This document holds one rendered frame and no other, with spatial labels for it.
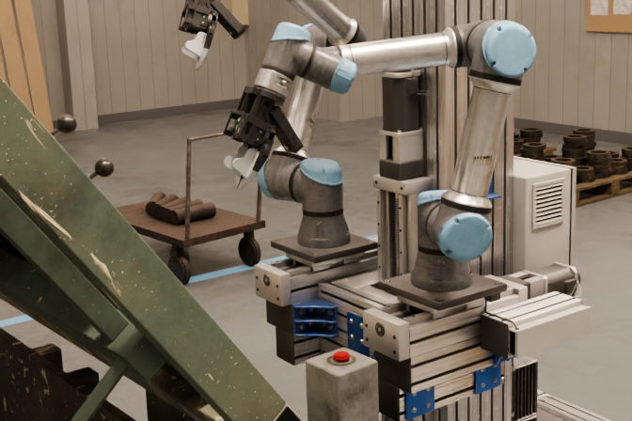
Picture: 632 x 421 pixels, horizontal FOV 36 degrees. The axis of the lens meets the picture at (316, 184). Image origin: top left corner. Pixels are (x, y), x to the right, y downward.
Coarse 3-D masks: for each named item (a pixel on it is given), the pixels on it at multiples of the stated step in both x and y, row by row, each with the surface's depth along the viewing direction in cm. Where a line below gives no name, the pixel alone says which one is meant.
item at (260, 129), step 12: (252, 96) 204; (264, 96) 203; (276, 96) 204; (240, 108) 205; (252, 108) 203; (264, 108) 205; (228, 120) 206; (240, 120) 203; (252, 120) 201; (264, 120) 206; (228, 132) 206; (240, 132) 201; (252, 132) 202; (264, 132) 204; (252, 144) 202
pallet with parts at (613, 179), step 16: (528, 144) 790; (544, 144) 784; (576, 144) 772; (592, 144) 818; (544, 160) 784; (560, 160) 742; (576, 160) 774; (592, 160) 757; (608, 160) 756; (624, 160) 776; (592, 176) 747; (608, 176) 761; (624, 176) 763; (576, 192) 726; (608, 192) 756; (624, 192) 764
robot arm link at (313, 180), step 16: (304, 160) 275; (320, 160) 277; (304, 176) 271; (320, 176) 269; (336, 176) 270; (304, 192) 272; (320, 192) 270; (336, 192) 271; (304, 208) 274; (320, 208) 271; (336, 208) 272
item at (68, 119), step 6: (60, 120) 187; (66, 120) 187; (72, 120) 188; (60, 126) 187; (66, 126) 187; (72, 126) 188; (54, 132) 188; (60, 132) 188; (66, 132) 188; (72, 132) 189
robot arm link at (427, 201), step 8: (424, 192) 235; (432, 192) 234; (440, 192) 233; (424, 200) 231; (432, 200) 229; (424, 208) 231; (432, 208) 228; (424, 216) 230; (424, 224) 229; (424, 232) 232; (424, 240) 233; (432, 248) 232
